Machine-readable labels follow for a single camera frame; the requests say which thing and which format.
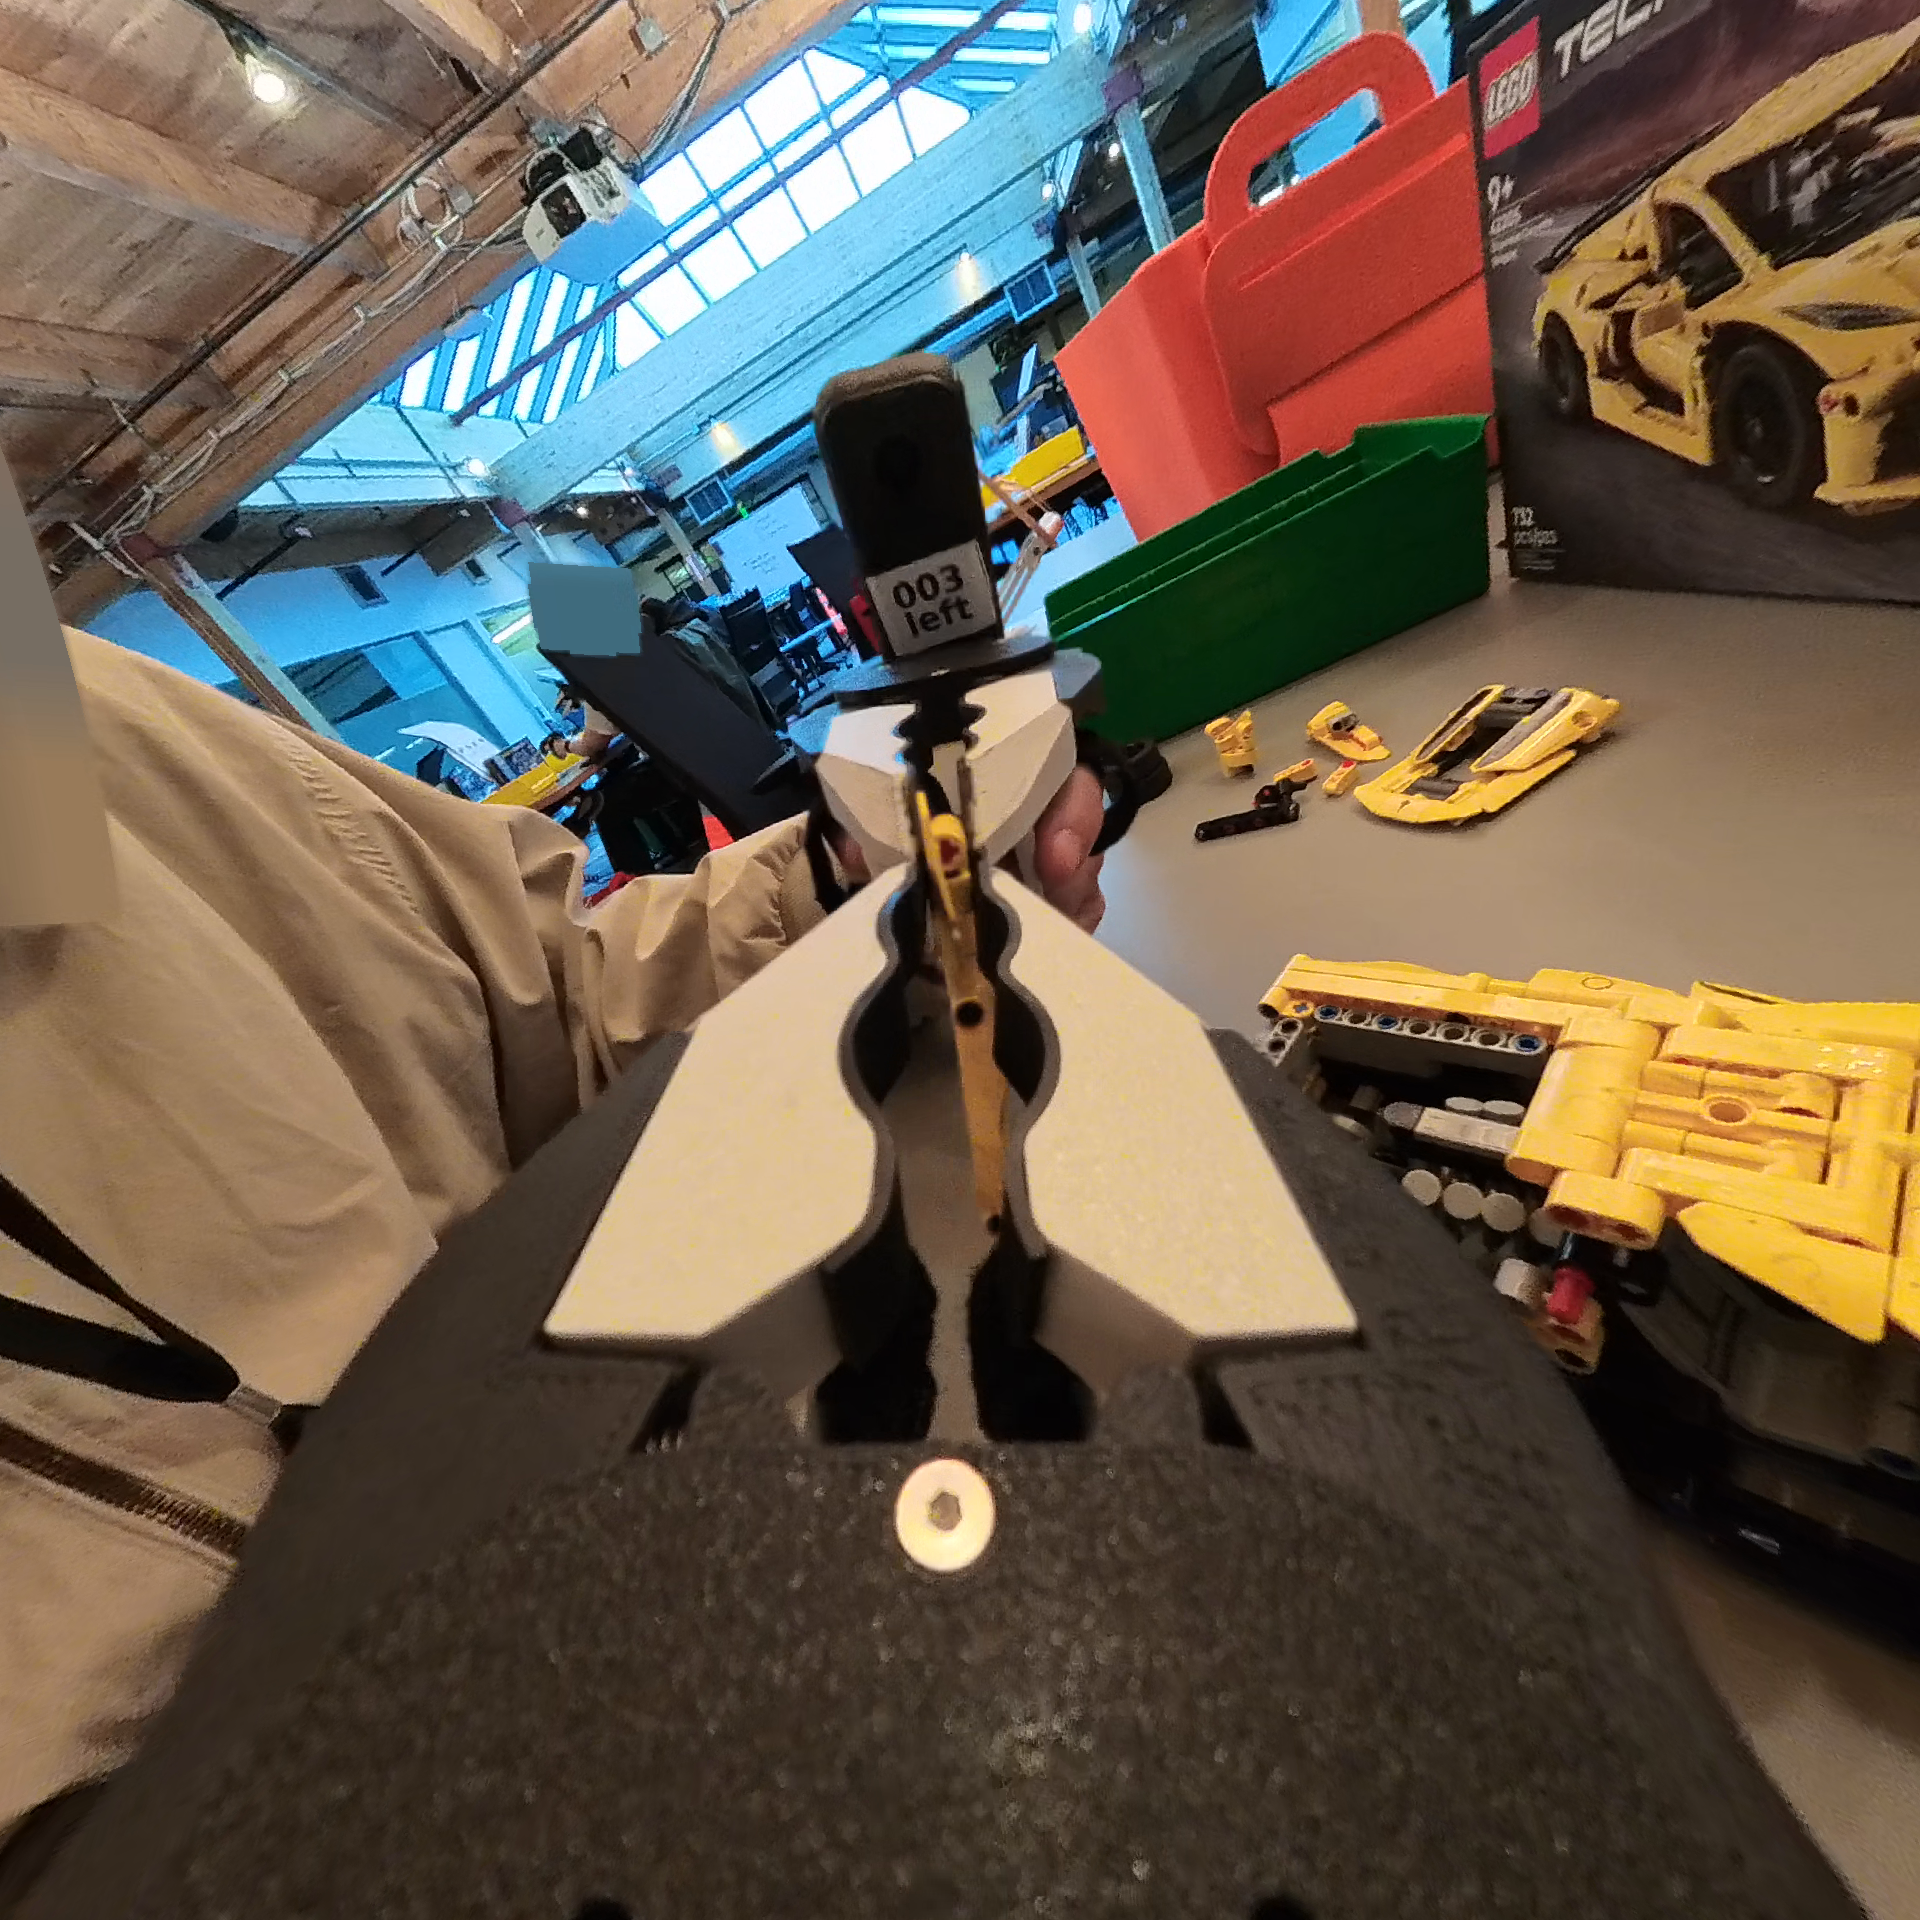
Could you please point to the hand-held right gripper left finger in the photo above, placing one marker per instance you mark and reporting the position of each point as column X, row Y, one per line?
column 751, row 1185

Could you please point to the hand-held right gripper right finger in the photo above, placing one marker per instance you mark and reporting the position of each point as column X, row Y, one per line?
column 1185, row 1185

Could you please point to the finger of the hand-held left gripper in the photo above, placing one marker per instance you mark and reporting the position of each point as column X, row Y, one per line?
column 1021, row 755
column 871, row 788

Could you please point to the long yellow toy beam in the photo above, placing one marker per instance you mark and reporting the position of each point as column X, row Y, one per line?
column 969, row 1019

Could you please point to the grey desk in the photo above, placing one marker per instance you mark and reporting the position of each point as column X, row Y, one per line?
column 1679, row 869

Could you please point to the person's left hand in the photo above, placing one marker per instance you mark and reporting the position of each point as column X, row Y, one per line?
column 1071, row 857

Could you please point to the small yellow toy piece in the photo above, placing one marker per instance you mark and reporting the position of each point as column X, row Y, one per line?
column 1345, row 732
column 1234, row 743

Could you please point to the black toy beam piece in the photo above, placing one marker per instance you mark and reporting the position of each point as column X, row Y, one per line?
column 1246, row 815

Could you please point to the green plastic bin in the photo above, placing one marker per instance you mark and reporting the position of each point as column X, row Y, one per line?
column 1291, row 586

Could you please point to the yellow toy car hood panel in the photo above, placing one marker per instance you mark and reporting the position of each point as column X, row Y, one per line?
column 1487, row 752

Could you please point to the orange bag-shaped storage box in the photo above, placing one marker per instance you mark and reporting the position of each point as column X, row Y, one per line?
column 1320, row 272

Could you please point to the yellow toy car chassis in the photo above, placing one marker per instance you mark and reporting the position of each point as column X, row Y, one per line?
column 1711, row 1112

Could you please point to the toy car set box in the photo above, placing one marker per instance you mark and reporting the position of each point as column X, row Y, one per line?
column 1799, row 239

